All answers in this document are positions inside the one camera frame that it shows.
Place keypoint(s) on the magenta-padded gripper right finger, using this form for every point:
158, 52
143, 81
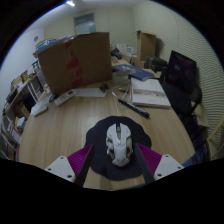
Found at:
166, 166

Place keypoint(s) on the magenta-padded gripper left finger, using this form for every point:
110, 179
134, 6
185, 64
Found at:
61, 166

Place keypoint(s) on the white computer mouse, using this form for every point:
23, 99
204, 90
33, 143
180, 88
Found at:
119, 145

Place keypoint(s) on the black scalloped mouse pad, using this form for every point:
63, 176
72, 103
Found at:
96, 136

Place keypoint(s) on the white power strip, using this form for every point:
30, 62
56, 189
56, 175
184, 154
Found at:
40, 111

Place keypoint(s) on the black marker pen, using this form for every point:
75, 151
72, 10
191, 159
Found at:
133, 108

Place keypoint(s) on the open white book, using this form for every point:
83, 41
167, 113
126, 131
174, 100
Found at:
148, 93

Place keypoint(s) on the black office chair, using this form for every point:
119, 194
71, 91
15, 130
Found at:
183, 86

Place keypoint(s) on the cluttered side desk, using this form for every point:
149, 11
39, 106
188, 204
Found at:
21, 86

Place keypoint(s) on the blue book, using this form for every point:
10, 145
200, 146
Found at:
136, 71

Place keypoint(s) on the large brown cardboard box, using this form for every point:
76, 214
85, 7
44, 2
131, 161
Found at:
90, 60

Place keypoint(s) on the small brown cardboard box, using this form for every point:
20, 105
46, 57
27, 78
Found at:
146, 45

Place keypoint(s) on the blue and white cabinet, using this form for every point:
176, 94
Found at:
48, 42

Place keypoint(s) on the grey door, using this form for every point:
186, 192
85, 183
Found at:
84, 23

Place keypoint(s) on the ceiling tube light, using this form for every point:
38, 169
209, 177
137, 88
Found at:
70, 3

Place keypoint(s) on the round wall clock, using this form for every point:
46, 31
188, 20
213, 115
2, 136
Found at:
35, 38

